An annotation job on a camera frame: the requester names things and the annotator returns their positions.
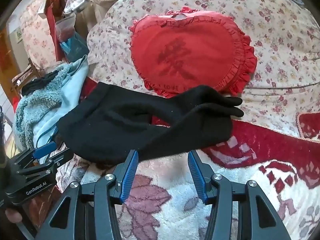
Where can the black cloth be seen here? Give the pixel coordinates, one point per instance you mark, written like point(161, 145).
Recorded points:
point(37, 83)

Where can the pink floral cushion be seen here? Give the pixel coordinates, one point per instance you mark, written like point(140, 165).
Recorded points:
point(35, 37)

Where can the red patterned pillow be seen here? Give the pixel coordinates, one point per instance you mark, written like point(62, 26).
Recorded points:
point(310, 126)

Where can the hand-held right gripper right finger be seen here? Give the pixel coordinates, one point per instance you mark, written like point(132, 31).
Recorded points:
point(197, 180)

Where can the floral quilt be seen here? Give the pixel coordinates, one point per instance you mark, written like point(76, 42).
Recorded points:
point(275, 30)

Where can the light blue fleece garment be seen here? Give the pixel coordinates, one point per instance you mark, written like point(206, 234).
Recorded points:
point(75, 85)

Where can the red hanging cloth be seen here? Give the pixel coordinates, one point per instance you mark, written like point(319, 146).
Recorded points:
point(53, 25)

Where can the red heart-shaped ruffled pillow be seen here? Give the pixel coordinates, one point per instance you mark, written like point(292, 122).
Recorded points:
point(195, 50)

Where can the black pants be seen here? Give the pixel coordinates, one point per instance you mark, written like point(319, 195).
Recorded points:
point(125, 130)

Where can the plastic bags on chair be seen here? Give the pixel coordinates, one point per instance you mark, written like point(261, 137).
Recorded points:
point(73, 48)

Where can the clear plastic bag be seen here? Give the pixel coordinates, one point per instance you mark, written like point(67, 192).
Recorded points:
point(75, 3)

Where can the teal fuzzy garment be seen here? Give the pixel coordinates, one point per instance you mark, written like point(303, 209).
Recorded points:
point(32, 107)

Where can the person's left hand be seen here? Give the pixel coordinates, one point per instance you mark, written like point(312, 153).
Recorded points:
point(12, 216)

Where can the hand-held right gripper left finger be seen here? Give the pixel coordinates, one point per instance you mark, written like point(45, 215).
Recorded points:
point(128, 177)

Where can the red and white plush blanket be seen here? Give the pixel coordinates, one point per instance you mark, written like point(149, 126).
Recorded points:
point(250, 155)

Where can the brown wooden chair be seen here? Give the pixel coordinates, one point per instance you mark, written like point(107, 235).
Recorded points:
point(25, 76)

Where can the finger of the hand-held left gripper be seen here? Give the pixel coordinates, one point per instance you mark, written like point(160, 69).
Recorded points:
point(45, 150)
point(58, 158)

